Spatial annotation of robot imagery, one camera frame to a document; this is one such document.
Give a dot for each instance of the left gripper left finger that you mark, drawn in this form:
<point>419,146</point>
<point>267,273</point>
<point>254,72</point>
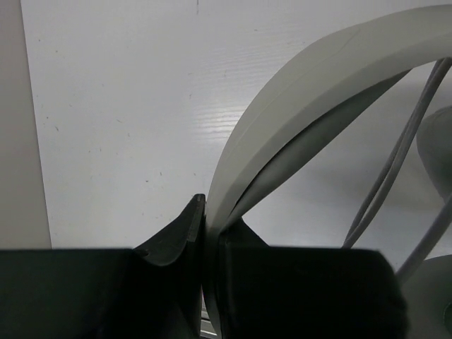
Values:
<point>151,291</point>

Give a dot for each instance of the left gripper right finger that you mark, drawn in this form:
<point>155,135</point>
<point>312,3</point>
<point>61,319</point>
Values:
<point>268,291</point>

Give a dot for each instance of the white grey headphones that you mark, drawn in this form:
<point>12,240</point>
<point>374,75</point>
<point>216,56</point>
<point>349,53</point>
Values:
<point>319,78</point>

